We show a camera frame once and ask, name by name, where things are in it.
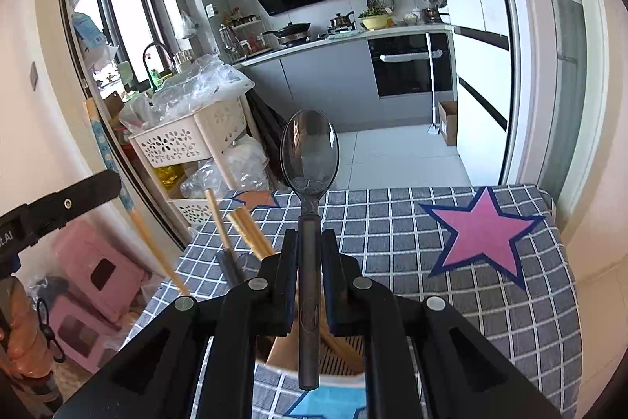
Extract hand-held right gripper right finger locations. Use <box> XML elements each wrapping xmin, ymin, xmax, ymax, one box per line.
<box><xmin>320</xmin><ymin>229</ymin><xmax>565</xmax><ymax>419</ymax></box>

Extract white perforated storage cart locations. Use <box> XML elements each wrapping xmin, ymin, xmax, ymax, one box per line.
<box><xmin>128</xmin><ymin>97</ymin><xmax>251</xmax><ymax>233</ymax></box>

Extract clear plastic bag bundle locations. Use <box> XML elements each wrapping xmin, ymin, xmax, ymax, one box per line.
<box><xmin>181</xmin><ymin>137</ymin><xmax>270</xmax><ymax>199</ymax></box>

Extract white stick mop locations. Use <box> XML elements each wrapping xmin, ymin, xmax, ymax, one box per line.
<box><xmin>426</xmin><ymin>32</ymin><xmax>442</xmax><ymax>135</ymax></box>

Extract dark metal spoon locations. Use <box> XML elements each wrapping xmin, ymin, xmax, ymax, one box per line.
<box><xmin>279</xmin><ymin>109</ymin><xmax>339</xmax><ymax>391</ymax></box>

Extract spice rack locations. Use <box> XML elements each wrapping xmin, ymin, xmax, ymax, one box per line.
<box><xmin>230</xmin><ymin>14</ymin><xmax>268</xmax><ymax>57</ymax></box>

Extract person's left hand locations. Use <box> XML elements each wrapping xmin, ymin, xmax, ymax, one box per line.
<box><xmin>0</xmin><ymin>274</ymin><xmax>52</xmax><ymax>375</ymax></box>

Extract black wok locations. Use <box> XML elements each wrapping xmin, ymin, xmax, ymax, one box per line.
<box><xmin>261</xmin><ymin>22</ymin><xmax>312</xmax><ymax>47</ymax></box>

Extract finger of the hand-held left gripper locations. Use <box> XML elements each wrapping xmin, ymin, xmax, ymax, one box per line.
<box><xmin>27</xmin><ymin>170</ymin><xmax>123</xmax><ymax>244</ymax></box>

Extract black kitchen faucet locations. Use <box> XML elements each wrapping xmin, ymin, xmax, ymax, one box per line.
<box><xmin>142</xmin><ymin>42</ymin><xmax>175</xmax><ymax>88</ymax></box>

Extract white hanging plastic bag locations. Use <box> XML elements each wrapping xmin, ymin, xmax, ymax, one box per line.
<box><xmin>175</xmin><ymin>10</ymin><xmax>199</xmax><ymax>39</ymax></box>

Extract black built-in oven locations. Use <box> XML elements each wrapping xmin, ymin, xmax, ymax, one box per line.
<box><xmin>367</xmin><ymin>32</ymin><xmax>453</xmax><ymax>98</ymax></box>

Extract black utensil handle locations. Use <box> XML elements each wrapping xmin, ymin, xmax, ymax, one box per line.
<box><xmin>218</xmin><ymin>249</ymin><xmax>246</xmax><ymax>286</ymax></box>

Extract black hanging bag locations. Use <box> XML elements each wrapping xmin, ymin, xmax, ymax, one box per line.
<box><xmin>245</xmin><ymin>89</ymin><xmax>290</xmax><ymax>189</ymax></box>

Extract grey checked star tablecloth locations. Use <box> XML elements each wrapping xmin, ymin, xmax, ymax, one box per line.
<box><xmin>120</xmin><ymin>184</ymin><xmax>582</xmax><ymax>419</ymax></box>

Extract black lanyard clip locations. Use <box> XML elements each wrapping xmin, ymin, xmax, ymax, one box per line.
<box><xmin>37</xmin><ymin>298</ymin><xmax>66</xmax><ymax>363</ymax></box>

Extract yellow oil bottle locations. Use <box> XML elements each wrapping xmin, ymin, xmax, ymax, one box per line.
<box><xmin>156</xmin><ymin>163</ymin><xmax>186</xmax><ymax>190</ymax></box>

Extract yellow floral chopstick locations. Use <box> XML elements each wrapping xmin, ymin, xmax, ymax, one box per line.
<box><xmin>226</xmin><ymin>210</ymin><xmax>364</xmax><ymax>371</ymax></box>

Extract blue white package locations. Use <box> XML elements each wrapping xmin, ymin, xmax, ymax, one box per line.
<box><xmin>73</xmin><ymin>11</ymin><xmax>108</xmax><ymax>51</ymax></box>

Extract tan wooden chopstick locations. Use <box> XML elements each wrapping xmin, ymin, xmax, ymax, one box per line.
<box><xmin>238</xmin><ymin>207</ymin><xmax>366</xmax><ymax>363</ymax></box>

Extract beige utensil holder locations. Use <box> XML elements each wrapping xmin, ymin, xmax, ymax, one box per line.
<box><xmin>255</xmin><ymin>335</ymin><xmax>367</xmax><ymax>377</ymax></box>

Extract grey base cabinets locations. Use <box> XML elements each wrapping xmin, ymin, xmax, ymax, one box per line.
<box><xmin>235</xmin><ymin>38</ymin><xmax>378</xmax><ymax>132</ymax></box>

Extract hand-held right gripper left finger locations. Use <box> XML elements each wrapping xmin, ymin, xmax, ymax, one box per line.
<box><xmin>53</xmin><ymin>230</ymin><xmax>299</xmax><ymax>419</ymax></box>

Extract glass kettle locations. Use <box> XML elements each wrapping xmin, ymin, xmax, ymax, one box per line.
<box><xmin>218</xmin><ymin>24</ymin><xmax>239</xmax><ymax>61</ymax></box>

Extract pile of clear plastic bags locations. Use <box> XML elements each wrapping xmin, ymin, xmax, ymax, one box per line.
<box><xmin>119</xmin><ymin>53</ymin><xmax>256</xmax><ymax>132</ymax></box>

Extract cardboard box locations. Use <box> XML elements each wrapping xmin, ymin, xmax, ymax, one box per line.
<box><xmin>438</xmin><ymin>100</ymin><xmax>458</xmax><ymax>147</ymax></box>

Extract blue floral chopstick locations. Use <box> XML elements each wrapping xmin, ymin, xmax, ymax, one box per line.
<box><xmin>84</xmin><ymin>99</ymin><xmax>191</xmax><ymax>298</ymax></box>

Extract pink plastic stool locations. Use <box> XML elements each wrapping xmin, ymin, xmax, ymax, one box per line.
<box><xmin>46</xmin><ymin>296</ymin><xmax>123</xmax><ymax>373</ymax></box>
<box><xmin>51</xmin><ymin>223</ymin><xmax>153</xmax><ymax>324</ymax></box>

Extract yellow bowl with greens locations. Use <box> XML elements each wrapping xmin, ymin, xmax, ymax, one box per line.
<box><xmin>358</xmin><ymin>8</ymin><xmax>393</xmax><ymax>30</ymax></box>

